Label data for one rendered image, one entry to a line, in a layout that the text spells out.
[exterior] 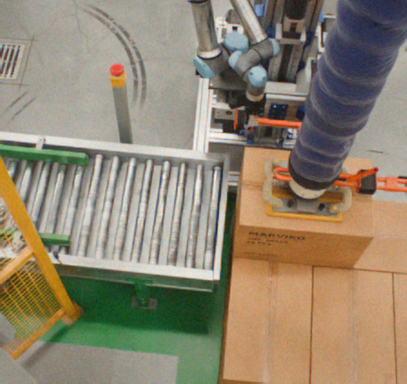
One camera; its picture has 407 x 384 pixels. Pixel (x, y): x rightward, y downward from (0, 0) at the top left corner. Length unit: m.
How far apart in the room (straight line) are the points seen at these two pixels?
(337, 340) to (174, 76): 2.14
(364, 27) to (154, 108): 2.53
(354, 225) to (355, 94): 0.93
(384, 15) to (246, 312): 1.72
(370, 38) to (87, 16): 3.13
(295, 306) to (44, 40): 2.61
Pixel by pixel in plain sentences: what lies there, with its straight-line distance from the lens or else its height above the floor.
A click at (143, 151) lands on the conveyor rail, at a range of 3.41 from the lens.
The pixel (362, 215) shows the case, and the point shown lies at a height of 0.94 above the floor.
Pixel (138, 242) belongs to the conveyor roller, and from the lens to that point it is 3.23.
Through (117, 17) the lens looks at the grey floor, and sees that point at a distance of 4.76.
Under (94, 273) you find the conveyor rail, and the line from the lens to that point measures 3.25.
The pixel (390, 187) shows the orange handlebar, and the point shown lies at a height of 1.09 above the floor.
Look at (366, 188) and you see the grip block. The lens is 2.85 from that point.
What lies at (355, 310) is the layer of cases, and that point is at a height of 0.54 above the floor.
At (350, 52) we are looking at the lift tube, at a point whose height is 2.02.
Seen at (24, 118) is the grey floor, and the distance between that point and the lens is 4.33.
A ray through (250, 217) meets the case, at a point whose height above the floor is 0.94.
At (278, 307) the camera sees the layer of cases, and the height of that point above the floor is 0.54.
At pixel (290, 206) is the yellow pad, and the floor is 0.99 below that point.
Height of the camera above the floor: 3.53
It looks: 62 degrees down
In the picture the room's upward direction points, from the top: 5 degrees clockwise
